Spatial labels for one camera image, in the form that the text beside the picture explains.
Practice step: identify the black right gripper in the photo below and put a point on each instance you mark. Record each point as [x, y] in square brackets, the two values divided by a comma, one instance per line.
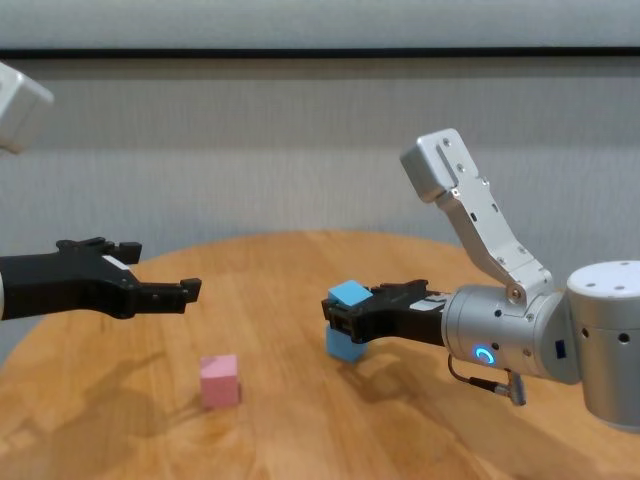
[400, 315]

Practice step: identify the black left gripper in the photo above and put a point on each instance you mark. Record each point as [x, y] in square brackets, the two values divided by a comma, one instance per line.
[60, 285]

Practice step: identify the blue wooden cube block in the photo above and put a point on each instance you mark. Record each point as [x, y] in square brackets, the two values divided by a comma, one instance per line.
[350, 292]
[342, 347]

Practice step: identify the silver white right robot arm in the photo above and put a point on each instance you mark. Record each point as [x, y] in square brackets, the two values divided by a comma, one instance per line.
[550, 330]

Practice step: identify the pink wooden cube block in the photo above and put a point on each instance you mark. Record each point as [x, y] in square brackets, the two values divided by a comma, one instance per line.
[219, 382]

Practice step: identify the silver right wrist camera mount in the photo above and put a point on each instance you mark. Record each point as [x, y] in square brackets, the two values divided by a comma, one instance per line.
[475, 220]

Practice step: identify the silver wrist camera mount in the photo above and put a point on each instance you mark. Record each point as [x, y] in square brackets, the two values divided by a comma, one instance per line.
[475, 220]
[20, 110]

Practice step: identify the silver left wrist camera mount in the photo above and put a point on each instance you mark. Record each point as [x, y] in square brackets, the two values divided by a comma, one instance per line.
[20, 110]

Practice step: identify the black wall trim strip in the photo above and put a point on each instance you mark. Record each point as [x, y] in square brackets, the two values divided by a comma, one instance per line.
[320, 53]

